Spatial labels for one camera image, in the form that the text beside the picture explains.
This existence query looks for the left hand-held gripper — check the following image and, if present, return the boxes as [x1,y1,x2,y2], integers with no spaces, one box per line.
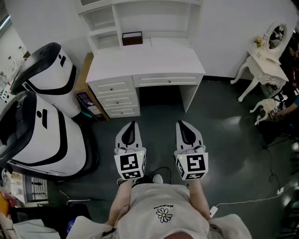
[114,121,147,180]

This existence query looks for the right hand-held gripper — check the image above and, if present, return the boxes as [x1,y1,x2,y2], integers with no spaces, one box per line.
[174,120,209,181]

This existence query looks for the person's left forearm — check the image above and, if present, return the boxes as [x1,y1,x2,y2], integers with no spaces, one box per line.
[107,178,136,227]

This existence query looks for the person's right forearm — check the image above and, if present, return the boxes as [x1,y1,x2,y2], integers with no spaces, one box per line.
[188,179,211,220]

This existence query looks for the small white desk drawer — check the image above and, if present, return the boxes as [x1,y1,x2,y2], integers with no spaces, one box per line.
[95,80,134,95]
[99,93,137,107]
[104,105,139,117]

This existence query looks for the wide white desk drawer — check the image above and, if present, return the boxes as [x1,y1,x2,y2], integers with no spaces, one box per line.
[133,75,199,87]

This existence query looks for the white desk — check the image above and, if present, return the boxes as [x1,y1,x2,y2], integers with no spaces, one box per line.
[85,37,206,119]

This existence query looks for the white black-trimmed robot housing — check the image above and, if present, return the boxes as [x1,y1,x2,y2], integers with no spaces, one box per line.
[9,42,81,119]
[0,90,99,180]

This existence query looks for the person's white t-shirt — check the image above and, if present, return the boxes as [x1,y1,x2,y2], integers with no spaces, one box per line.
[66,183,252,239]

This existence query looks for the brown cardboard box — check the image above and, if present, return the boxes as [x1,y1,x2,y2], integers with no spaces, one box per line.
[74,52,110,122]

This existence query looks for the white carved stool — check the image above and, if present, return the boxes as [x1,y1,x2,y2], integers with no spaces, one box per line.
[249,98,285,126]

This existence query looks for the brown wooden box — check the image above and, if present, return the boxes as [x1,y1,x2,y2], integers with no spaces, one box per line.
[121,31,143,46]

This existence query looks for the white carved vanity table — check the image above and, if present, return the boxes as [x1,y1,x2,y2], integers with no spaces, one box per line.
[230,42,290,103]

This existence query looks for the white oval vanity mirror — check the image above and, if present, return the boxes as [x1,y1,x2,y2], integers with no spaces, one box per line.
[265,21,289,59]

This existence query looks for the white floor cable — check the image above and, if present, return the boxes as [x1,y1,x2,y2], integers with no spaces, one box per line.
[214,181,299,211]

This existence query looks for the black floor cable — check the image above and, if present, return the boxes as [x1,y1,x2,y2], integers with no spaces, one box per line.
[263,144,281,190]

